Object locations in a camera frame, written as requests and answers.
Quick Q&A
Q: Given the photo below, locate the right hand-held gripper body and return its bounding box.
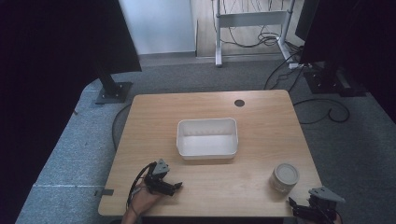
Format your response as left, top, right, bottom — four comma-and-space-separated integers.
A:
305, 186, 347, 224

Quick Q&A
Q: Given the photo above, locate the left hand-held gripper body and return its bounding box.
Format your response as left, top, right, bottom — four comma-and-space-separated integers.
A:
143, 159, 172, 195

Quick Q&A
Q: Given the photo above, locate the person's left hand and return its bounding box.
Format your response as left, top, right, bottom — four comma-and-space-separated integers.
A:
132, 181, 166, 217

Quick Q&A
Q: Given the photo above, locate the white plastic bin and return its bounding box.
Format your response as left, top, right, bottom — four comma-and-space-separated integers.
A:
176, 117, 239, 161

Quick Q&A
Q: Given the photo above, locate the black stand base with holes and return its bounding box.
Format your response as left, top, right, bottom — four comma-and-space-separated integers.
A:
303, 68, 368, 98

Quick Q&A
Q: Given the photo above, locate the black curtain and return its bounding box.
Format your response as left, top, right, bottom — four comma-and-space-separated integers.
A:
0, 0, 143, 218
299, 0, 396, 124

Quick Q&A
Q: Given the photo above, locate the black monitor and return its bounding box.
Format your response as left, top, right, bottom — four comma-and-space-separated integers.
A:
294, 0, 321, 42

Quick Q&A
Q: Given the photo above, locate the small grey table bracket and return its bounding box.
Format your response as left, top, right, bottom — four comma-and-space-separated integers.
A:
93, 188, 115, 198

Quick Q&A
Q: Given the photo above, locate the thin black floor cable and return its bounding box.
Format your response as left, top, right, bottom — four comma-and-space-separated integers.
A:
110, 102, 133, 153

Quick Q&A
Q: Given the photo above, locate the black stand with base plate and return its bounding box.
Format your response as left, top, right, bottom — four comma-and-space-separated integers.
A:
94, 70, 134, 105

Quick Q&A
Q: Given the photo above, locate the looped black floor cable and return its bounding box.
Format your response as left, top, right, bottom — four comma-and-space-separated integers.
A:
292, 98, 351, 126

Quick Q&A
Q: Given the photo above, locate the black cable to power strip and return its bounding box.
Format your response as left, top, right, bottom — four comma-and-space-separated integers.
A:
262, 50, 305, 92

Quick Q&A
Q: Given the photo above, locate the tangle of black cables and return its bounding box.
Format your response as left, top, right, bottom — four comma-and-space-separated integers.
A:
221, 0, 300, 49

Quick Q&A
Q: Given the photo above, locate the white metal desk frame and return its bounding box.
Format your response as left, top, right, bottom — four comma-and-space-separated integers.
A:
213, 0, 297, 68

